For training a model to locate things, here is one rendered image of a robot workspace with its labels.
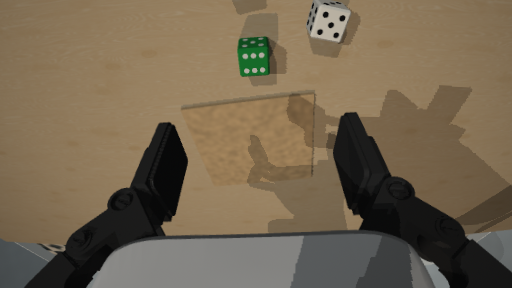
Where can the tan mat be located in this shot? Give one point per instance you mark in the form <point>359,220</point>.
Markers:
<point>254,140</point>

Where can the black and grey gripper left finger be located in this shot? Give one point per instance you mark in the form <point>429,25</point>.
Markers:
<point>133,213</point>

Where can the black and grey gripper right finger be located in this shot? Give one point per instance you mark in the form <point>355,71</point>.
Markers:
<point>392,206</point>

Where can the white die with black pips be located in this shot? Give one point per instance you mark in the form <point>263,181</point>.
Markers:
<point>328,20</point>

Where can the green die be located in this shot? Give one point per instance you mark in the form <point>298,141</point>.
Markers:
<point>253,56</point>

